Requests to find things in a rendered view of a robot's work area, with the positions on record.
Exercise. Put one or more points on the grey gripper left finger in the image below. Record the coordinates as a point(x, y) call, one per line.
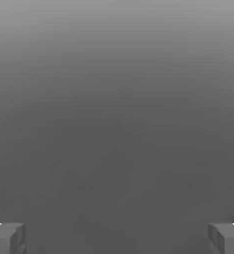
point(4, 239)

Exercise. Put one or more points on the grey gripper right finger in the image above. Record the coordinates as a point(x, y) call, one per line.
point(230, 239)

